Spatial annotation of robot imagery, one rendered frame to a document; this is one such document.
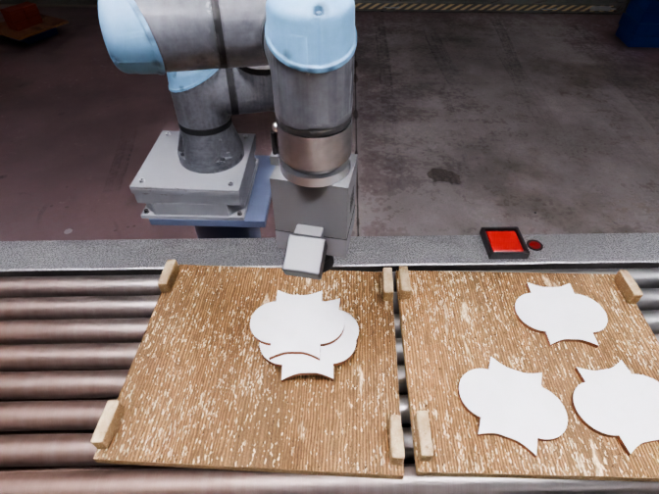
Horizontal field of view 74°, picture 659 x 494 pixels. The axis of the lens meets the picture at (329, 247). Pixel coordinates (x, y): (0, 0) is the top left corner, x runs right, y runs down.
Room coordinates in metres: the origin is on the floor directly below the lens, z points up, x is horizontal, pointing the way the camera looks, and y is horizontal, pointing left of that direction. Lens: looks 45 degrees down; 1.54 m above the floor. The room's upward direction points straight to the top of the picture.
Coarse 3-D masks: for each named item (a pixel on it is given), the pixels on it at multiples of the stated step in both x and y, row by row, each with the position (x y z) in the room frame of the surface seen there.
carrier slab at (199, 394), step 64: (192, 320) 0.43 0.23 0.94; (384, 320) 0.43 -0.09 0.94; (128, 384) 0.31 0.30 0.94; (192, 384) 0.31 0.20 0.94; (256, 384) 0.31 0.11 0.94; (320, 384) 0.31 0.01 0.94; (384, 384) 0.31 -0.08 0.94; (128, 448) 0.22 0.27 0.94; (192, 448) 0.22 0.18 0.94; (256, 448) 0.22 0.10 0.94; (320, 448) 0.22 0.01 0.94; (384, 448) 0.22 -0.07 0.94
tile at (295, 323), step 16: (272, 304) 0.44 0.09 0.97; (288, 304) 0.44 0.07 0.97; (304, 304) 0.44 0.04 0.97; (320, 304) 0.44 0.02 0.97; (256, 320) 0.41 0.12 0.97; (272, 320) 0.41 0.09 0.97; (288, 320) 0.41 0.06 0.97; (304, 320) 0.41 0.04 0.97; (320, 320) 0.41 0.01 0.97; (336, 320) 0.41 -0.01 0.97; (256, 336) 0.38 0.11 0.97; (272, 336) 0.38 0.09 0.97; (288, 336) 0.38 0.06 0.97; (304, 336) 0.38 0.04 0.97; (320, 336) 0.38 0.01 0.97; (336, 336) 0.38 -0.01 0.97; (272, 352) 0.35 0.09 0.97; (288, 352) 0.35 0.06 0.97; (304, 352) 0.35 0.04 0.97; (320, 352) 0.35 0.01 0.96
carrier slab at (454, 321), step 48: (432, 288) 0.50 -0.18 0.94; (480, 288) 0.50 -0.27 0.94; (576, 288) 0.50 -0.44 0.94; (432, 336) 0.40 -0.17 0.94; (480, 336) 0.40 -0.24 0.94; (528, 336) 0.40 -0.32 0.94; (624, 336) 0.40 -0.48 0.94; (432, 384) 0.31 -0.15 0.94; (576, 384) 0.31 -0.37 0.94; (432, 432) 0.24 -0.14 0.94; (576, 432) 0.24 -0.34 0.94; (624, 480) 0.19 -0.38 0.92
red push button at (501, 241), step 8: (488, 232) 0.65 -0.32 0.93; (496, 232) 0.65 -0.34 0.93; (504, 232) 0.65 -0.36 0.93; (512, 232) 0.65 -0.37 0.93; (496, 240) 0.63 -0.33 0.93; (504, 240) 0.63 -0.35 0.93; (512, 240) 0.63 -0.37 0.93; (496, 248) 0.60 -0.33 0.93; (504, 248) 0.60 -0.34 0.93; (512, 248) 0.60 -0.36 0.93; (520, 248) 0.60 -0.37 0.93
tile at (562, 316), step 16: (528, 288) 0.49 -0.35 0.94; (544, 288) 0.49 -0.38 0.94; (560, 288) 0.49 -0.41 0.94; (528, 304) 0.46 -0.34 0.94; (544, 304) 0.46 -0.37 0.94; (560, 304) 0.46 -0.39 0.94; (576, 304) 0.46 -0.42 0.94; (592, 304) 0.46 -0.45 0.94; (528, 320) 0.42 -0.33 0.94; (544, 320) 0.42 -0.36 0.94; (560, 320) 0.42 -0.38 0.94; (576, 320) 0.42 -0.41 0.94; (592, 320) 0.42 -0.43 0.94; (560, 336) 0.39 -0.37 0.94; (576, 336) 0.39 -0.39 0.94; (592, 336) 0.39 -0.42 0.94
